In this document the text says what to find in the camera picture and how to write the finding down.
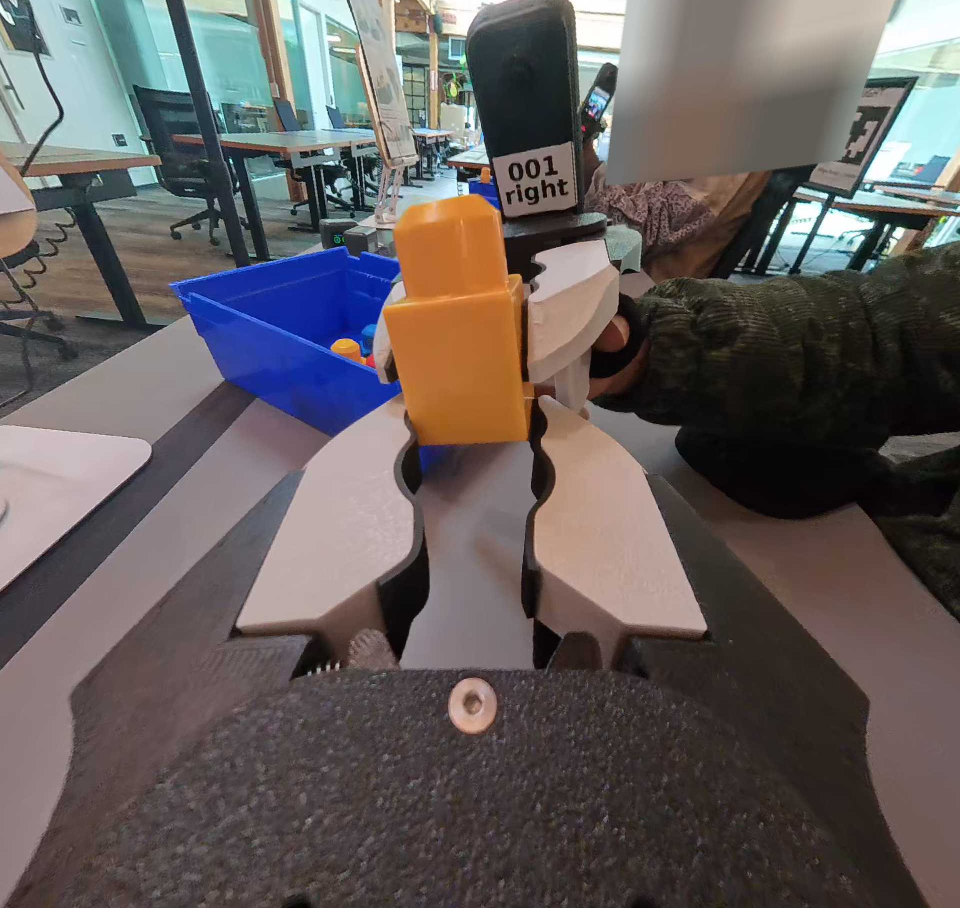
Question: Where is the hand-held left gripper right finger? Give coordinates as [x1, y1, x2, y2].
[521, 395, 711, 660]

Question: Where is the black tag sign board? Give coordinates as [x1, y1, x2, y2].
[810, 77, 920, 200]

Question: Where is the small black box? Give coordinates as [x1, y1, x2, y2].
[318, 219, 380, 256]

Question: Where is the blue plastic bin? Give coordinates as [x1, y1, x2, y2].
[171, 246, 451, 474]

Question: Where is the wooden office table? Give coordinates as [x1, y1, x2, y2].
[0, 141, 162, 331]
[172, 128, 376, 226]

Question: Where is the orange mega block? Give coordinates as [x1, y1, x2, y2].
[381, 194, 535, 446]

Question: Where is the pile of mega blocks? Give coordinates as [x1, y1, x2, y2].
[330, 323, 380, 369]

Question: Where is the black stand pole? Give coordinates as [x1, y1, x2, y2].
[153, 0, 252, 267]

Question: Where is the person's right hand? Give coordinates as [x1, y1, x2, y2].
[588, 314, 652, 402]

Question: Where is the black office chair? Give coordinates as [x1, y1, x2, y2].
[133, 85, 249, 245]

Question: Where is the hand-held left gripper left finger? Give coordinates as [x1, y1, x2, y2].
[234, 398, 432, 665]

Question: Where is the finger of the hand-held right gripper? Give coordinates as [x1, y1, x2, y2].
[523, 240, 622, 412]
[372, 314, 406, 387]

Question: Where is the person's right forearm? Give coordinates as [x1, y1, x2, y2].
[596, 242, 960, 466]

